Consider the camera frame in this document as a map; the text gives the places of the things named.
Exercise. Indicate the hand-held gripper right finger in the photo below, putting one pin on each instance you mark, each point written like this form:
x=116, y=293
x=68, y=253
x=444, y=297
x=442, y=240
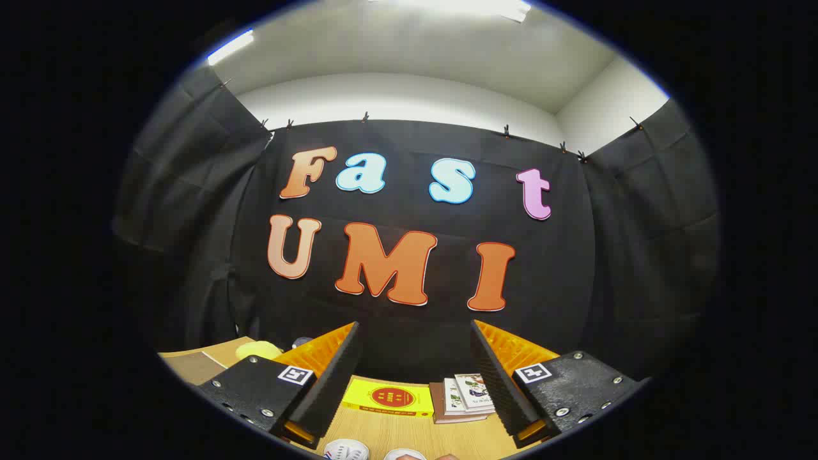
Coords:
x=498, y=383

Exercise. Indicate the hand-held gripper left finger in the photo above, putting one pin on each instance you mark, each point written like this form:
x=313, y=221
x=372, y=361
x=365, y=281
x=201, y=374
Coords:
x=332, y=383

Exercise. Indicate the white canvas shoe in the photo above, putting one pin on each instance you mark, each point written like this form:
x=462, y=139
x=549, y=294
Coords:
x=345, y=450
x=404, y=455

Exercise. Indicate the white book with illustrated cover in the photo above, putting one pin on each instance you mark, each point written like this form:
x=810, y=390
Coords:
x=474, y=391

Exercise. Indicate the yellow book with red circle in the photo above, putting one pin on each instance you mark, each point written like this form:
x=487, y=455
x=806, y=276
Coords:
x=386, y=397

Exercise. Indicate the brown book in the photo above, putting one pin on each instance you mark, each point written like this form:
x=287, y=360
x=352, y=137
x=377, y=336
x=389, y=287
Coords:
x=436, y=409

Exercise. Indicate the yellow round plush toy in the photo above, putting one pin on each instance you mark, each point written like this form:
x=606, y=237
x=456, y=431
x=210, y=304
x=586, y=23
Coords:
x=257, y=350

